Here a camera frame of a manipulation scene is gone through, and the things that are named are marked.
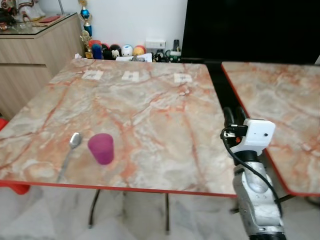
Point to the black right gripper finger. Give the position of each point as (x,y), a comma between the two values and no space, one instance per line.
(228,117)
(240,115)

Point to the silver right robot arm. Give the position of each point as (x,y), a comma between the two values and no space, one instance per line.
(257,195)

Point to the marble-pattern folding table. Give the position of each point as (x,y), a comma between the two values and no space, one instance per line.
(285,100)
(150,120)

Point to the white paper label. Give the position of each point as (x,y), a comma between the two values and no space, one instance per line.
(183,78)
(92,75)
(131,76)

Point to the large black screen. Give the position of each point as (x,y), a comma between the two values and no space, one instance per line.
(250,27)

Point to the orange round toy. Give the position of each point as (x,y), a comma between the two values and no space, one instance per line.
(139,50)

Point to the white round toy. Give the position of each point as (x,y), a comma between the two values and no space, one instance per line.
(127,50)

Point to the purple plastic cup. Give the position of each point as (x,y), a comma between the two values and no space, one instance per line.
(101,148)

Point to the black plush doll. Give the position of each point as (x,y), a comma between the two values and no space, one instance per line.
(115,51)

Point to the red-lidded jar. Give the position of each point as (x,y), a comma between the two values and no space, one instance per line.
(94,43)

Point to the silver metal spoon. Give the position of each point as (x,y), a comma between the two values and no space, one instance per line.
(75,140)

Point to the gold and blue trophy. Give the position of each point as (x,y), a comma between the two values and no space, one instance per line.
(85,15)

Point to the flat red box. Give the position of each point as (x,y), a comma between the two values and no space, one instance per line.
(50,19)

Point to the light wooden cabinet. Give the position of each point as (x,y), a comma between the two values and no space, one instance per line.
(30,55)

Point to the red plastic stool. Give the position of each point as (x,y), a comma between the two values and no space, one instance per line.
(19,188)

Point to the white wall socket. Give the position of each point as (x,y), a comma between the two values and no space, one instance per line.
(155,44)

